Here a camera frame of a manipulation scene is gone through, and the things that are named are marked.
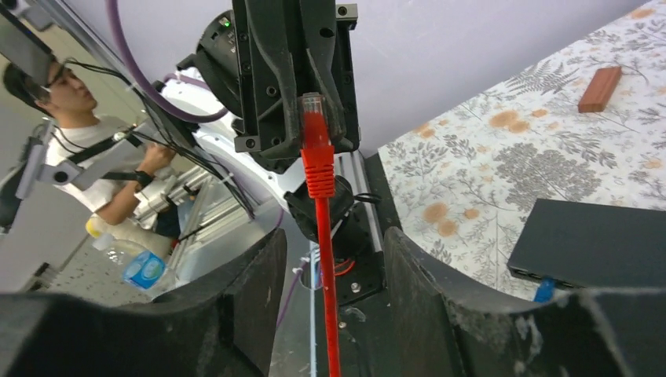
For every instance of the person in white shirt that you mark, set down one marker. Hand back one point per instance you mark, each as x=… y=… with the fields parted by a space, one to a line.
x=83 y=137

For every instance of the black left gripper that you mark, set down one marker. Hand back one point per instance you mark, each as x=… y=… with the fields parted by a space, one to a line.
x=286 y=50

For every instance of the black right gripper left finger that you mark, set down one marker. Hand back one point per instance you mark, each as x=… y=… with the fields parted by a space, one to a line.
x=222 y=324

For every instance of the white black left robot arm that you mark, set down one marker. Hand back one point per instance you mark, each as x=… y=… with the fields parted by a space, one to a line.
x=215 y=58

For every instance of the black network switch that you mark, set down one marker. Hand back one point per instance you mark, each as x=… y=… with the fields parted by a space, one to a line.
x=591 y=245

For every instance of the reddish brown wooden block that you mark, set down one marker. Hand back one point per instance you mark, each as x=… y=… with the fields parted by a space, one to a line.
x=600 y=89

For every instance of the clear plastic water bottle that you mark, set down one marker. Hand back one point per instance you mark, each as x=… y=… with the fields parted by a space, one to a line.
x=137 y=266

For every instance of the floral table mat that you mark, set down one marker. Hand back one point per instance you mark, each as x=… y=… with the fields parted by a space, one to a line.
x=464 y=183

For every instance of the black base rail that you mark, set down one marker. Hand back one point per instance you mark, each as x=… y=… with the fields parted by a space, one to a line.
x=366 y=341

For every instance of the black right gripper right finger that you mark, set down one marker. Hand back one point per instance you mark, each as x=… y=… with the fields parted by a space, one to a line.
x=448 y=324

